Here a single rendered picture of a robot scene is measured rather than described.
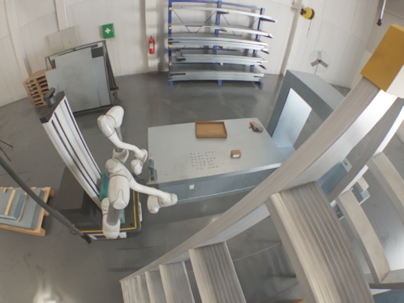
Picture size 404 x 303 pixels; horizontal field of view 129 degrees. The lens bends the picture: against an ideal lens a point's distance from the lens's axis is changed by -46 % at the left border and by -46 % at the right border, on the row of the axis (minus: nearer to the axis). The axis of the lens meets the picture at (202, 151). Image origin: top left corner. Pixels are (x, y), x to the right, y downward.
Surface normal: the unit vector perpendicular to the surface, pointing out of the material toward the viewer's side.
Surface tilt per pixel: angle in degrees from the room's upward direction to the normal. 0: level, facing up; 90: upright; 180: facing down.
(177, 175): 0
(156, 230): 0
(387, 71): 64
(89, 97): 78
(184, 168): 0
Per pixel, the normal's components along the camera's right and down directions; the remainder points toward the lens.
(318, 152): -0.86, -0.15
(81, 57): 0.24, 0.56
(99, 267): 0.07, -0.69
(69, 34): 0.17, 0.72
